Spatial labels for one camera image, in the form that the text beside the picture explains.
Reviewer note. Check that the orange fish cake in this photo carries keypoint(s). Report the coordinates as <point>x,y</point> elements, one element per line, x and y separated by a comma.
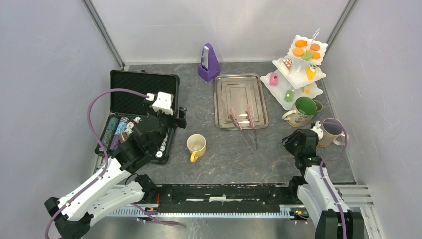
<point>315,55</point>
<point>300,43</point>

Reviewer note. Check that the purple metronome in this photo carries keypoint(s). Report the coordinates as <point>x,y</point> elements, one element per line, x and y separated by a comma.
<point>209,66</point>

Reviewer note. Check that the steel serving tray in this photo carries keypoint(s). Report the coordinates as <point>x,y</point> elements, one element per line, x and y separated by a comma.
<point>237,91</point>

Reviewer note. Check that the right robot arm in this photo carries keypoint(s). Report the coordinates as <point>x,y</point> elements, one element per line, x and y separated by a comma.
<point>331,216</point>

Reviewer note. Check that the yellow rectangular cake bar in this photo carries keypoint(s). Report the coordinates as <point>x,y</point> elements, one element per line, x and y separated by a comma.
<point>306,89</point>

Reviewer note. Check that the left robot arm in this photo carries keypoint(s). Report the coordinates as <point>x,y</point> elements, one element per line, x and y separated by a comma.
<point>105,178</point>

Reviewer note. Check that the pink steel tongs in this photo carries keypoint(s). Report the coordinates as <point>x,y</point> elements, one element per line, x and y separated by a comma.
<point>241,122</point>

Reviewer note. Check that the black poker chip case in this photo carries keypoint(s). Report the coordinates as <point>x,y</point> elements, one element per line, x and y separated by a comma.
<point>128,105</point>

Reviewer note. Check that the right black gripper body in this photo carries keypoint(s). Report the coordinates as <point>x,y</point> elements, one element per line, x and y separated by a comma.
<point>290,143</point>

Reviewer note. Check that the yellow cake slice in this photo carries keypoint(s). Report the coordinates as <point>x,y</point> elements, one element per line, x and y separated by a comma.
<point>311,71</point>

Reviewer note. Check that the green interior mushroom mug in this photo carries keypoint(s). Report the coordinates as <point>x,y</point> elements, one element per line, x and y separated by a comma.
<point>301,112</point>

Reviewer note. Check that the pink cake piece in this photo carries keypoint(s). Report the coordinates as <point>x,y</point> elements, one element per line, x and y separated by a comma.
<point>273,81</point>

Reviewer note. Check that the green macaron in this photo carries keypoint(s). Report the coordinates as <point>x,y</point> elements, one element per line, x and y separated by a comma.
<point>307,55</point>

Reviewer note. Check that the white cable duct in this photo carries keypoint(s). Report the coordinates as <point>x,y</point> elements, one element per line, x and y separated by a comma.
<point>141,209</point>

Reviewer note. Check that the small orange macaron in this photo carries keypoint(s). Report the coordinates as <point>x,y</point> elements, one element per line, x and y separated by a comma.
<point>315,47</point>

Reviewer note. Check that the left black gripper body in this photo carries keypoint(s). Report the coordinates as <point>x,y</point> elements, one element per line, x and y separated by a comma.
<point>166,119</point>

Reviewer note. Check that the pink mug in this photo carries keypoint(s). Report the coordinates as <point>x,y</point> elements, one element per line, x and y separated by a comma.
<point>333,133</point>

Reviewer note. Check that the cream yellow-handled mug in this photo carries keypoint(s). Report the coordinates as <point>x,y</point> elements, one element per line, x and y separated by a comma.
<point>196,145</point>

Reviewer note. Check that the green swirl roll cake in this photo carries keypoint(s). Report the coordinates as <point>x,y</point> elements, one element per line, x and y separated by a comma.
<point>289,95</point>

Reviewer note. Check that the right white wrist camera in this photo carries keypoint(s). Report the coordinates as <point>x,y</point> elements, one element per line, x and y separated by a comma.
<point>317,128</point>

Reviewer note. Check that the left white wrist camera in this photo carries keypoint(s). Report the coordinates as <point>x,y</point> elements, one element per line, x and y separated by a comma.
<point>161,101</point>

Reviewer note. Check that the orange sandwich cookie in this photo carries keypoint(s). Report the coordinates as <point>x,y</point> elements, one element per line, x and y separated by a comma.
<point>297,51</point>

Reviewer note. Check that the layered strawberry cake slice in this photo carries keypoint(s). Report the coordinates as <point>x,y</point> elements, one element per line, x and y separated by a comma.
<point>287,63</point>

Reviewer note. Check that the white three-tier cake stand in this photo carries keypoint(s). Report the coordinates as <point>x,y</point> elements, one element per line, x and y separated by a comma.
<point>296,78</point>

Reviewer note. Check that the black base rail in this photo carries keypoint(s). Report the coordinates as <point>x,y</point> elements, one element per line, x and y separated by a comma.
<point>217,198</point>

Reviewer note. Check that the small grey-green mug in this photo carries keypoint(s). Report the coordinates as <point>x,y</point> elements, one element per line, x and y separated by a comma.
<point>319,107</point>

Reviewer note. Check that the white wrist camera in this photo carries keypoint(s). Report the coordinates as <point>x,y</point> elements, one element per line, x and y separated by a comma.
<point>317,128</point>
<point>161,101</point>

